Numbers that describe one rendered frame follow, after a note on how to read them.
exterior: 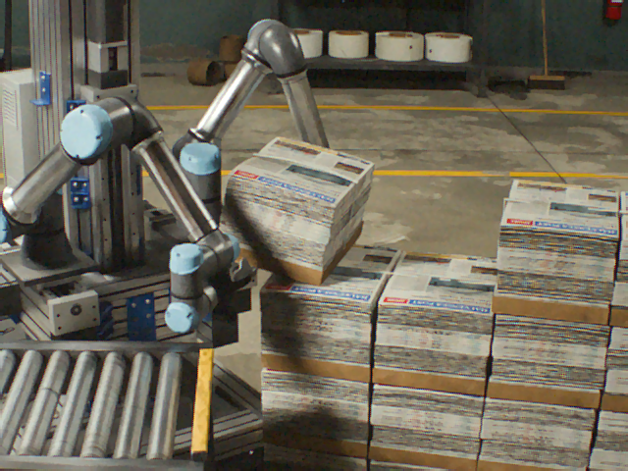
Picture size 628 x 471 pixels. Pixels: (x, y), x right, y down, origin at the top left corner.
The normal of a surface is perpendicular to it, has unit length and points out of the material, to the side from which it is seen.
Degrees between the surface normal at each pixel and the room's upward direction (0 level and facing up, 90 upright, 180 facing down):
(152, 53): 90
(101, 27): 90
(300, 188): 10
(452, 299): 1
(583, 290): 90
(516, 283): 90
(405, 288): 1
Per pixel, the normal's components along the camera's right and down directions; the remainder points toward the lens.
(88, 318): 0.58, 0.29
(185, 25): 0.05, 0.35
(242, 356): 0.01, -0.94
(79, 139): -0.37, 0.24
